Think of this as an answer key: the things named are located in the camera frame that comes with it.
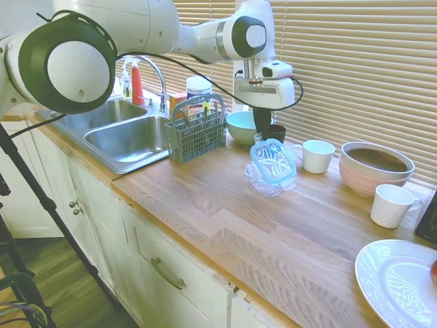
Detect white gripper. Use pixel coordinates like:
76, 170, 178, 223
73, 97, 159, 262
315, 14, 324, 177
234, 77, 296, 137

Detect clear lid with teal rim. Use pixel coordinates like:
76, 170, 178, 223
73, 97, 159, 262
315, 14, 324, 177
249, 133, 297, 192

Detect clear glass food container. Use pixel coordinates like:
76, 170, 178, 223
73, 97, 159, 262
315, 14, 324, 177
244, 160, 292, 199

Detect dark green cup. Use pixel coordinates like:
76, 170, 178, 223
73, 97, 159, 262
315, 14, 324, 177
269, 124, 287, 144

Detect mint green bowl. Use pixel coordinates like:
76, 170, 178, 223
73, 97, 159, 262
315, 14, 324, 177
226, 111, 274, 146

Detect large white mug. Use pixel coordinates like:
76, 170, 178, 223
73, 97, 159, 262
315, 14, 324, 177
293, 139, 337, 175

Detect grey plastic cutlery basket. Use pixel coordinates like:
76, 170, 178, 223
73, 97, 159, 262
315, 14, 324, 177
165, 94, 228, 163

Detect white wipes canister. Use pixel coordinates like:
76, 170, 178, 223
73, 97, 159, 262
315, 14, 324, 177
186, 75, 214, 121

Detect orange cardboard box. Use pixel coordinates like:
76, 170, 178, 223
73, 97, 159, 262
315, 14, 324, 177
169, 91, 189, 121

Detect wide beige window blinds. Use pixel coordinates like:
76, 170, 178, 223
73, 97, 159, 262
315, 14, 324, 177
114, 0, 437, 187

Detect chrome kitchen faucet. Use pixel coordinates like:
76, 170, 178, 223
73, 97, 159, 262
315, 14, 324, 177
117, 53, 169, 113

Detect pink bowl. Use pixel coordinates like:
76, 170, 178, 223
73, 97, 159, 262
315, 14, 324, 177
339, 154, 414, 197

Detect beige bowl with brown inside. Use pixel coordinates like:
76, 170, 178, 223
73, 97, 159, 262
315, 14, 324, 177
341, 141, 417, 182

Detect red spray bottle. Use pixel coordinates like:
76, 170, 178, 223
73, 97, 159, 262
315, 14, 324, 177
124, 57, 146, 105

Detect stainless steel sink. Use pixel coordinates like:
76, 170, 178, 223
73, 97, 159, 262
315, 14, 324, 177
33, 98, 172, 176

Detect clear soap dispenser bottle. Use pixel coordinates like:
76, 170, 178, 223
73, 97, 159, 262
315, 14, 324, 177
119, 67, 134, 100

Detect small white cup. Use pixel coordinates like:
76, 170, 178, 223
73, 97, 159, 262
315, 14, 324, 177
370, 184, 425, 230

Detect black toaster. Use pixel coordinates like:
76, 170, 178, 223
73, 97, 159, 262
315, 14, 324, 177
414, 190, 437, 245

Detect white kitchen cabinet run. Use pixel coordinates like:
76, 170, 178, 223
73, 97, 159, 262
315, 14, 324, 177
0, 118, 308, 328

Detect white dinner plate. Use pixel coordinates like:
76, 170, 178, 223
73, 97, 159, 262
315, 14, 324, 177
354, 238, 437, 328

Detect green clamp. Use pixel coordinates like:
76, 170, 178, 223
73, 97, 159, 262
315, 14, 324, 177
0, 269, 57, 328

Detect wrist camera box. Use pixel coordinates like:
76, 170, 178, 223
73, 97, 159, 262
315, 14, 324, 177
261, 60, 294, 79

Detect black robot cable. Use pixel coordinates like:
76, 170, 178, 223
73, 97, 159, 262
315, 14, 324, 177
115, 50, 305, 111

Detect long metal drawer handle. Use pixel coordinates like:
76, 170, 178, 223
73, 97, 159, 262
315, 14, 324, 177
150, 257, 187, 292

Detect green cable bundle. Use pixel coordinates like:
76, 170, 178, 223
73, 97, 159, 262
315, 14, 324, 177
0, 299, 46, 327

